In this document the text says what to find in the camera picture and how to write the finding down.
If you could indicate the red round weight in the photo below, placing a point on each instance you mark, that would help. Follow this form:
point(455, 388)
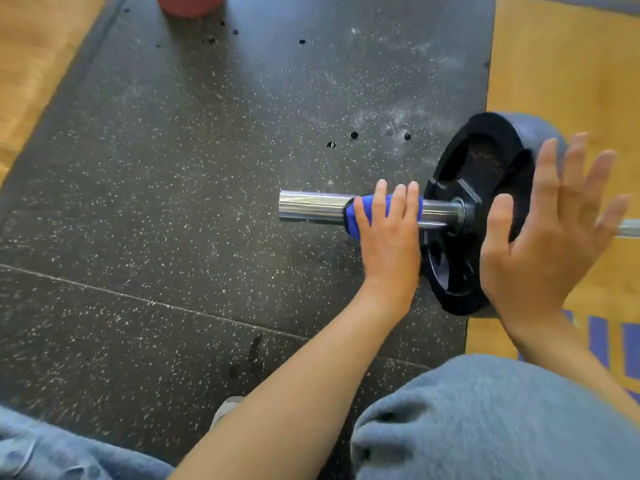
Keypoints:
point(190, 3)

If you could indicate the person's left little finger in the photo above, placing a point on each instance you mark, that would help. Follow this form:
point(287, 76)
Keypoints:
point(361, 212)

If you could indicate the person's right little finger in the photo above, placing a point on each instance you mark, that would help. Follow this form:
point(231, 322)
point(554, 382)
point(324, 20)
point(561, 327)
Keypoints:
point(616, 214)

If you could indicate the person's left hand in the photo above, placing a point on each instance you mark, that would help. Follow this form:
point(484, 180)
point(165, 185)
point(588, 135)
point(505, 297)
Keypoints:
point(390, 254)

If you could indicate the blue-grey trousers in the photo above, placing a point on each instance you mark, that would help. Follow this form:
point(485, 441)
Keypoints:
point(475, 419)

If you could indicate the grey shoe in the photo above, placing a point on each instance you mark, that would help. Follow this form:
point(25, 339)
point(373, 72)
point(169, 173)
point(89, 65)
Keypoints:
point(225, 412)

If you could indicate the black rubber weight plate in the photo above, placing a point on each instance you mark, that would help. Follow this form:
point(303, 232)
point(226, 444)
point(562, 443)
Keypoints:
point(450, 274)

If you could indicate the blue barbell collar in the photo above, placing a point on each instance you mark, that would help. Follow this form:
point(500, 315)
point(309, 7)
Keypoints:
point(351, 222)

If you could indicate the silver steel barbell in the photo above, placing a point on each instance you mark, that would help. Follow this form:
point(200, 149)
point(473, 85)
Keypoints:
point(310, 207)

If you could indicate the person's left middle finger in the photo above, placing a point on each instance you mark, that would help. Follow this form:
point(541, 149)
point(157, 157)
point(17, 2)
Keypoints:
point(398, 202)

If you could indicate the person's left forearm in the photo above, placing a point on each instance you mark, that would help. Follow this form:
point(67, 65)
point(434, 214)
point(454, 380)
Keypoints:
point(300, 389)

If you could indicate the person's right hand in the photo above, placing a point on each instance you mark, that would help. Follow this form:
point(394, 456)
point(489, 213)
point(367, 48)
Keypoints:
point(545, 264)

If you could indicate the person's right middle finger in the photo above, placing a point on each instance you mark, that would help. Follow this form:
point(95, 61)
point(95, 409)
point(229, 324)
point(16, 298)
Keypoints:
point(574, 169)

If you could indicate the person's right thumb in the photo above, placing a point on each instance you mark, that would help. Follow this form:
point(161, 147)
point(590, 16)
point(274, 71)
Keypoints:
point(500, 219)

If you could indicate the person's right forearm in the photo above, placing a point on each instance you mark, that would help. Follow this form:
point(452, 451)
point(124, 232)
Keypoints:
point(585, 364)

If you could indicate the black speckled rubber mat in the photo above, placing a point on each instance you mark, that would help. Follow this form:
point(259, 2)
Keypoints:
point(200, 144)
point(125, 344)

